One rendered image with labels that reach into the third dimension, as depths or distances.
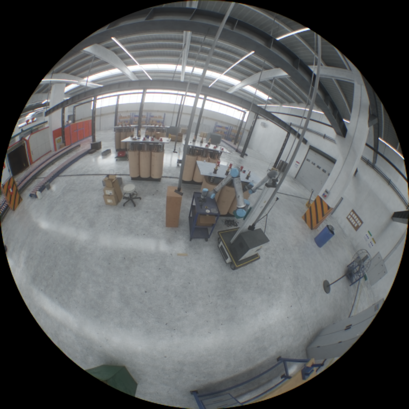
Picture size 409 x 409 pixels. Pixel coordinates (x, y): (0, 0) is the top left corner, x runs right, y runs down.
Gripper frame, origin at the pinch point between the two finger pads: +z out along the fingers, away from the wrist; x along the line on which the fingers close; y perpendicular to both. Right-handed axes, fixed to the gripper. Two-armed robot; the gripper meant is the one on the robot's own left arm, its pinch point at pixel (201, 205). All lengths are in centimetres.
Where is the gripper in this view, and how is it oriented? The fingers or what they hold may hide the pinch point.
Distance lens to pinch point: 215.4
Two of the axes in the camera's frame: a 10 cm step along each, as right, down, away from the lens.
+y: -1.7, -6.5, 7.4
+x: -9.6, -0.6, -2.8
